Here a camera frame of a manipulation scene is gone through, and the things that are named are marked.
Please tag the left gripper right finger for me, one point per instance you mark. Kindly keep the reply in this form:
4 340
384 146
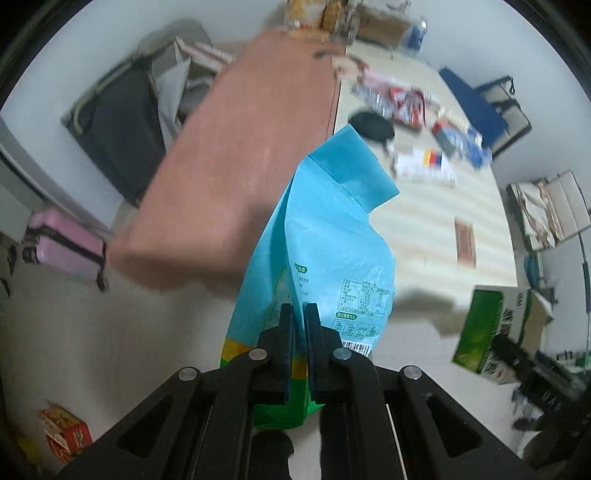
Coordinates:
378 423

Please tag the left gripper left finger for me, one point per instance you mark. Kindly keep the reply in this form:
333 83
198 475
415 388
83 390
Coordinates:
196 425

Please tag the green white carton box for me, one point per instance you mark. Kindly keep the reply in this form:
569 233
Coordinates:
517 313

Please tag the blue green snack bag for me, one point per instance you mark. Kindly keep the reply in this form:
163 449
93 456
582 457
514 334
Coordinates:
319 247

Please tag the white box coloured stripes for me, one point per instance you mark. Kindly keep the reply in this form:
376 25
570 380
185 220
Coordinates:
423 165

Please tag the red blue milk carton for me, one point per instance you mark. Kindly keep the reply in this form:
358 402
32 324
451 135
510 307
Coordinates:
449 138

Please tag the white blue medicine box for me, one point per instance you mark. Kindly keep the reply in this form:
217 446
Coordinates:
458 121

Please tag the black round lid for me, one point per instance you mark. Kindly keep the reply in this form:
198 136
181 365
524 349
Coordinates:
372 126

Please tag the red cardboard box on floor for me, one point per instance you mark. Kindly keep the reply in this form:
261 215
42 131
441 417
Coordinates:
66 435

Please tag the white padded chair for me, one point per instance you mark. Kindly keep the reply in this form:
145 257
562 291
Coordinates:
549 212

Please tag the striped cream table cloth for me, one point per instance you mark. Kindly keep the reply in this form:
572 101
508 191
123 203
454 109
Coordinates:
419 224

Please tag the pink suitcase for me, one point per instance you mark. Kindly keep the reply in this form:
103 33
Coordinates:
56 240

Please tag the blue plastic wrapper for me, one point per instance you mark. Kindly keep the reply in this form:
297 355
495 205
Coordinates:
474 151

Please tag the blue cushion folding chair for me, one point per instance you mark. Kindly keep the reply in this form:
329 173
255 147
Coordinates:
492 109

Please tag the pink terry table cloth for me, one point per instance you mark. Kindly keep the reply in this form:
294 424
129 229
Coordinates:
212 195

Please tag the red white snack wrapper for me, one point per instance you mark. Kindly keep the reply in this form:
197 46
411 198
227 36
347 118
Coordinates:
409 107

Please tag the silver pill blister pack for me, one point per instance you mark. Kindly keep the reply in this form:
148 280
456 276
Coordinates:
376 100

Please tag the pink white toothpaste box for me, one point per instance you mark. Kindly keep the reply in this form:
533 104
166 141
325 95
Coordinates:
376 79

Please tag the blue label water bottle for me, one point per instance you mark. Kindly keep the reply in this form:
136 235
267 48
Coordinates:
415 36

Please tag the brown cardboard box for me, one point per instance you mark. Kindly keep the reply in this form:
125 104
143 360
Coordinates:
381 27

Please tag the yellow chips bag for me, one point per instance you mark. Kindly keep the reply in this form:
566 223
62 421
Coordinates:
304 13

